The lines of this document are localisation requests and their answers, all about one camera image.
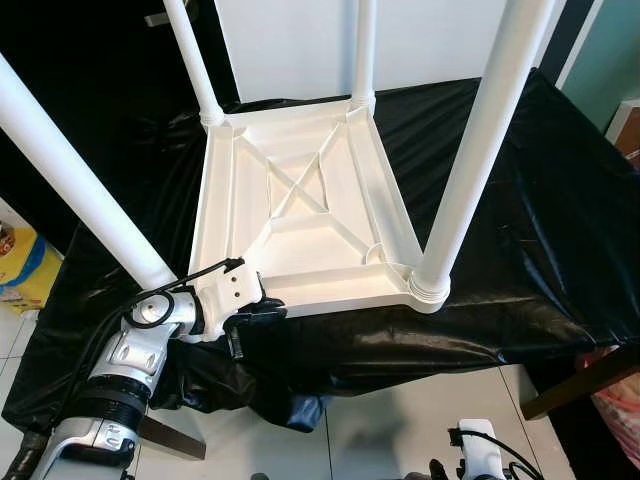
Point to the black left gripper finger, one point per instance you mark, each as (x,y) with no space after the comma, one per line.
(268,308)

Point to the white plastic table leg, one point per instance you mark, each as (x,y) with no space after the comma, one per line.
(480,150)
(364,50)
(80,170)
(195,60)

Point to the pink patterned bag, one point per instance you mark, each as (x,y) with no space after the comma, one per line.
(620,410)

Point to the yellow cardboard box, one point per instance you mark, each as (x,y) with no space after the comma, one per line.
(28,272)

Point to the black shiny table cloth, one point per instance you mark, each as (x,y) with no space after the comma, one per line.
(540,250)

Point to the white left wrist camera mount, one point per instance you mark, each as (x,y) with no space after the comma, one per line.
(235,288)

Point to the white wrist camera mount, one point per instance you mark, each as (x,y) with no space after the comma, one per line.
(235,288)
(478,450)

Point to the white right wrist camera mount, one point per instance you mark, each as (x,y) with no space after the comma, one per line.
(478,450)

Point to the dark grey door frame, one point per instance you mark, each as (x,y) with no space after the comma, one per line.
(565,35)

